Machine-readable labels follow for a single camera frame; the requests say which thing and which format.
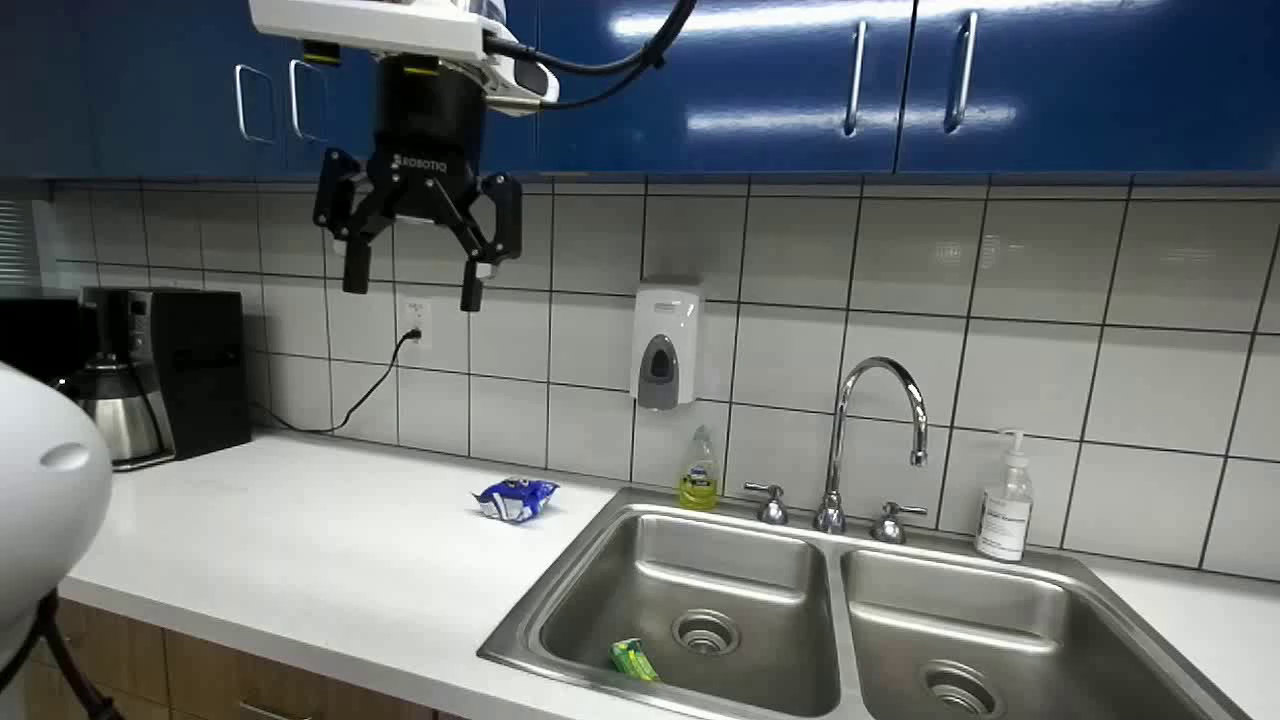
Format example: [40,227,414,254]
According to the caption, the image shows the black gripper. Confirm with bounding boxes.
[311,50,524,314]

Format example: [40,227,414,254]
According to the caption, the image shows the green granola bar packet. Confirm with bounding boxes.
[610,637,665,689]

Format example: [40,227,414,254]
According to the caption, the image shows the blue snack packet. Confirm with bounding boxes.
[473,475,560,527]

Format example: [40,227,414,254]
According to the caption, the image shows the stainless steel double sink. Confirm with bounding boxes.
[475,486,1256,720]

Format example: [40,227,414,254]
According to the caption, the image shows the metal sink drain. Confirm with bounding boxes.
[920,659,1003,720]
[672,605,742,665]

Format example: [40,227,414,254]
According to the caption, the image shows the black coffee maker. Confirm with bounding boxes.
[84,284,256,464]

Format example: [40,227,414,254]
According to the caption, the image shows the steel coffee carafe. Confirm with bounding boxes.
[63,354,173,472]

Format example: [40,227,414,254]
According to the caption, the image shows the yellow dish soap bottle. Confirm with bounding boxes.
[672,424,730,513]

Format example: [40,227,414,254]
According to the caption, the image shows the black countertop appliance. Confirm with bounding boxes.
[0,290,98,392]

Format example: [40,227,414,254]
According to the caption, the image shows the chrome gooseneck faucet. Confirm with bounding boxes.
[811,353,938,534]

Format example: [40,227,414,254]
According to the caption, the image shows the wooden base cabinet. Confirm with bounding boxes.
[0,594,451,720]

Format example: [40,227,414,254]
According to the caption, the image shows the white wall outlet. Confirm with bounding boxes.
[395,294,439,354]

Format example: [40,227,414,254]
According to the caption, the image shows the black power cord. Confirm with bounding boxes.
[272,325,427,439]

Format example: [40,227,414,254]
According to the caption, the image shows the metal cabinet handle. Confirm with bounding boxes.
[283,57,327,142]
[939,6,984,137]
[835,15,871,139]
[233,57,272,149]

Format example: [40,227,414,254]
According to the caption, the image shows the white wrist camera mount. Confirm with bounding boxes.
[248,0,564,118]

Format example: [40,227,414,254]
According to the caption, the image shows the white wall soap dispenser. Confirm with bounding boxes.
[628,278,703,412]

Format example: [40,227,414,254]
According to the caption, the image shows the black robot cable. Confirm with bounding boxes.
[0,0,702,720]

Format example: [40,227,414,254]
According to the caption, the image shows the chrome faucet handle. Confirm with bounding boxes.
[869,498,928,546]
[742,479,791,527]

